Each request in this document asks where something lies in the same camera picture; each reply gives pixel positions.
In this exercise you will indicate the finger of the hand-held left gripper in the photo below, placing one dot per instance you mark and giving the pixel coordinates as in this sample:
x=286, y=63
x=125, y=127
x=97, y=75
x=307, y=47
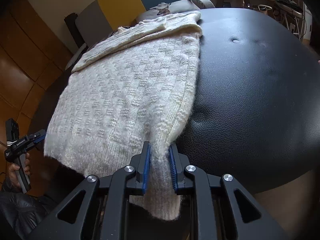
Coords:
x=37, y=137

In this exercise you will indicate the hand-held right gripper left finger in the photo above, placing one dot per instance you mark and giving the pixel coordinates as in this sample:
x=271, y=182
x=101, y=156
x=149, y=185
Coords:
x=147, y=170

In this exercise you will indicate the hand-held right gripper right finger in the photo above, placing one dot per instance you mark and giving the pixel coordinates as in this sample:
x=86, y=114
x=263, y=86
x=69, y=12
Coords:
x=172, y=170

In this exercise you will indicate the white knitted sweater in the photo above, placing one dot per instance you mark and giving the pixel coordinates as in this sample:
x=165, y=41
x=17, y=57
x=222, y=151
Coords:
x=120, y=92

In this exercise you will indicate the person's left forearm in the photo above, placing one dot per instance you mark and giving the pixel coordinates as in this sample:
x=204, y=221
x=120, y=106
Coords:
x=20, y=210

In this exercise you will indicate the person's left hand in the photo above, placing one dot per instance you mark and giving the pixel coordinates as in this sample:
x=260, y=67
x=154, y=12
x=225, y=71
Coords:
x=12, y=177

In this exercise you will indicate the brown wooden wardrobe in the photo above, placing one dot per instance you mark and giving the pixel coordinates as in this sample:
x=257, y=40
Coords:
x=25, y=55

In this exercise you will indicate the grey yellow blue sofa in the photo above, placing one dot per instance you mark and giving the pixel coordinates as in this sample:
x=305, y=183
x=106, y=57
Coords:
x=117, y=2

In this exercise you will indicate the grey deer print cushion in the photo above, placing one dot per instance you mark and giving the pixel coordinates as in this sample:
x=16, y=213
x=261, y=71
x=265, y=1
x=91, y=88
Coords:
x=175, y=7

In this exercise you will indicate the brown paper bag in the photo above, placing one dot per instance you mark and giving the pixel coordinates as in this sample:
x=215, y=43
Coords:
x=263, y=7

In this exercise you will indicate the white cabinet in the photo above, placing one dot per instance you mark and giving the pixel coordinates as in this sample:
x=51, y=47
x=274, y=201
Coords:
x=307, y=22

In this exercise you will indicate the white folding stool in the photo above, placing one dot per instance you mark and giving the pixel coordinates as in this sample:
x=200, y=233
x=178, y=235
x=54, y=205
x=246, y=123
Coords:
x=290, y=7

